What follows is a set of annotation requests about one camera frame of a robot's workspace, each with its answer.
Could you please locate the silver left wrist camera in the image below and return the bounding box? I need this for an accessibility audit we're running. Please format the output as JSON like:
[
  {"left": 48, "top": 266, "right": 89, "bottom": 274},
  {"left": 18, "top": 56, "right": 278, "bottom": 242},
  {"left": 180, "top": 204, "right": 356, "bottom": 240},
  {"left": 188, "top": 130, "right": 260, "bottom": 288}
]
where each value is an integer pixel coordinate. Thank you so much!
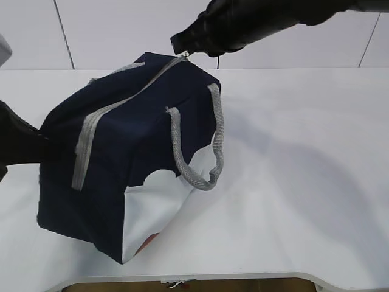
[{"left": 0, "top": 35, "right": 12, "bottom": 66}]

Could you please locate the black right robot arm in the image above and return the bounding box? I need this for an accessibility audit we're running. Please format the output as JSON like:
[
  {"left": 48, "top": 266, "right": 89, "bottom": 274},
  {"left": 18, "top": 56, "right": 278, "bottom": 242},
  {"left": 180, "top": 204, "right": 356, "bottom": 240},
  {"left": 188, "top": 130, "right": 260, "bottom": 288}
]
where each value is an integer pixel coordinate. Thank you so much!
[{"left": 170, "top": 0, "right": 388, "bottom": 57}]

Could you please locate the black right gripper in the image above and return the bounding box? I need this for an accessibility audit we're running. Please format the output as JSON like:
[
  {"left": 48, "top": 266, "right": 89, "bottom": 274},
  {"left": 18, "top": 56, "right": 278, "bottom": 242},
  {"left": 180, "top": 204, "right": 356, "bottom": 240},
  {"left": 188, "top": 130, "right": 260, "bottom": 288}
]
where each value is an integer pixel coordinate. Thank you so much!
[{"left": 170, "top": 1, "right": 252, "bottom": 57}]

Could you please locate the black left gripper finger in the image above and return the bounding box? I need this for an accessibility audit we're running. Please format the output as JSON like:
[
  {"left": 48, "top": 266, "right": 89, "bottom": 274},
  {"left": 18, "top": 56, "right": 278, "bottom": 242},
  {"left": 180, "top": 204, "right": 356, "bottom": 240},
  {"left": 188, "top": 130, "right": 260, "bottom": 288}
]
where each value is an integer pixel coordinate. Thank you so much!
[{"left": 1, "top": 102, "right": 50, "bottom": 166}]

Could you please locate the navy blue lunch bag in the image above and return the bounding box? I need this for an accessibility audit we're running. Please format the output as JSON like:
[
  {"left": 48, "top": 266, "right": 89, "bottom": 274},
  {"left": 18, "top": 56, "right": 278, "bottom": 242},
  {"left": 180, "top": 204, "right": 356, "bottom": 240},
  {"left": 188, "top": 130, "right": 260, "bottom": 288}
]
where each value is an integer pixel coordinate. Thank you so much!
[{"left": 37, "top": 53, "right": 224, "bottom": 264}]

